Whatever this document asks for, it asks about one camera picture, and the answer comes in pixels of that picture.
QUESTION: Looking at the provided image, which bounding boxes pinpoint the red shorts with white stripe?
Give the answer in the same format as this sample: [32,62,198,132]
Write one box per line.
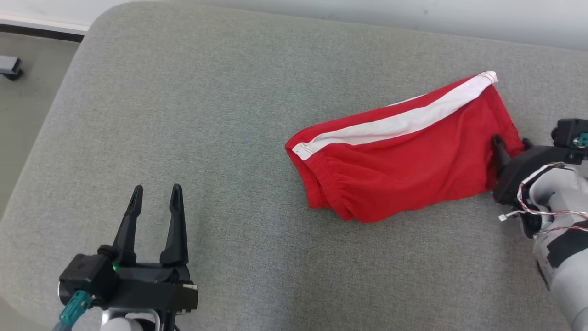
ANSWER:
[285,71,525,223]

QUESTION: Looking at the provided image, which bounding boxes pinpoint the white wall baseboard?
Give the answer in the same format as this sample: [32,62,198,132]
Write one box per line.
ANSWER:
[0,13,89,34]

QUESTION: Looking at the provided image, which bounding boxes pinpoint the teal left camera connector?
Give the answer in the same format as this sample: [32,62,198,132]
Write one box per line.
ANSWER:
[59,291,92,327]

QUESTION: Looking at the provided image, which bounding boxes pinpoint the grey fabric sofa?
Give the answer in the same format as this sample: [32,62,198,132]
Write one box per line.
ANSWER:
[0,0,588,331]

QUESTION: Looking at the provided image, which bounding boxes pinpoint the grey black floor caster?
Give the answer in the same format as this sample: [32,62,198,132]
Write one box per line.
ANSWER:
[0,56,23,81]

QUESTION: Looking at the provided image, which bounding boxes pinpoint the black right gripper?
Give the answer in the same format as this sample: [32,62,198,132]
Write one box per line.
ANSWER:
[492,134,582,206]

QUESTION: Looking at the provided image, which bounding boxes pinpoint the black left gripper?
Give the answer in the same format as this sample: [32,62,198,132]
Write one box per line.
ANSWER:
[106,184,199,313]

